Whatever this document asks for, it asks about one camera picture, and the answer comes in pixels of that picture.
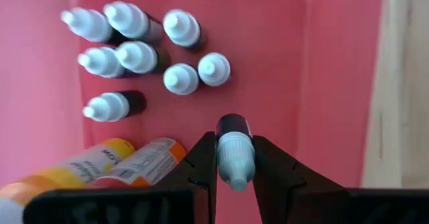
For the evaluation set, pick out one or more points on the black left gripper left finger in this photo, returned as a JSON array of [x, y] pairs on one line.
[[201, 170]]

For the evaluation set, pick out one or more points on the small pink food coloring bottle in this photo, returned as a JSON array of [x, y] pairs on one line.
[[88, 24]]

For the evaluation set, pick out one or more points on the large orange food coloring bottle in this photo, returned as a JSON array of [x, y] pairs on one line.
[[151, 163]]

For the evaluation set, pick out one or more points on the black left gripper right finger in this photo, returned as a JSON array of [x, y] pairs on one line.
[[275, 180]]

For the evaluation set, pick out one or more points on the large amber yellow-capped bottle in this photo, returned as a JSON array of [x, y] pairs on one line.
[[67, 177]]

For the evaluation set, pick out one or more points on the pink plastic bin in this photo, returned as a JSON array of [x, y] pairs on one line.
[[268, 66]]

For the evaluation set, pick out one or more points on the small purple food coloring bottle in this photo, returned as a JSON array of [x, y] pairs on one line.
[[102, 62]]

